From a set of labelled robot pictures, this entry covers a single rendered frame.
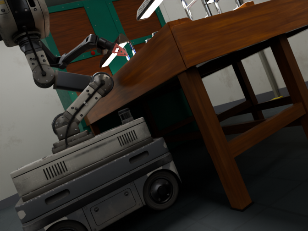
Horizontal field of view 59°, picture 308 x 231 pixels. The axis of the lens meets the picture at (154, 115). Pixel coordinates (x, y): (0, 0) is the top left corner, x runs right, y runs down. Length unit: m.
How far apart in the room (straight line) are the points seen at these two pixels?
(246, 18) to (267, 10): 0.14
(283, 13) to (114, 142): 0.99
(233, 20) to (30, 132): 3.74
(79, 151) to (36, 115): 3.22
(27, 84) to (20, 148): 0.97
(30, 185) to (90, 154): 0.28
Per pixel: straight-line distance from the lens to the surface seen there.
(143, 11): 1.73
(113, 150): 1.33
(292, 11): 1.51
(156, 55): 1.15
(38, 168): 1.31
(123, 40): 2.13
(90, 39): 1.94
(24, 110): 4.52
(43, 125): 4.48
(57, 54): 2.81
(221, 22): 1.16
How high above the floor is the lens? 0.50
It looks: 2 degrees down
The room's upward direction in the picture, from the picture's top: 23 degrees counter-clockwise
